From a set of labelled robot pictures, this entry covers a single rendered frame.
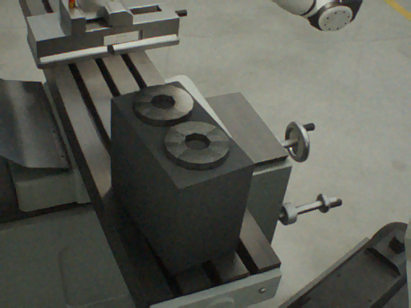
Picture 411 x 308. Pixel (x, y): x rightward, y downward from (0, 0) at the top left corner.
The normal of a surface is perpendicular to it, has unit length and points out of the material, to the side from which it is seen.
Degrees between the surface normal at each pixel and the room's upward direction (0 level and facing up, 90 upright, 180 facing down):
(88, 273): 90
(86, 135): 0
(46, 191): 90
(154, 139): 0
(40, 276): 90
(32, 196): 90
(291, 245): 0
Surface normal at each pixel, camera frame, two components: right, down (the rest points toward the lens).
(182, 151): 0.10, -0.75
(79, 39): 0.42, 0.63
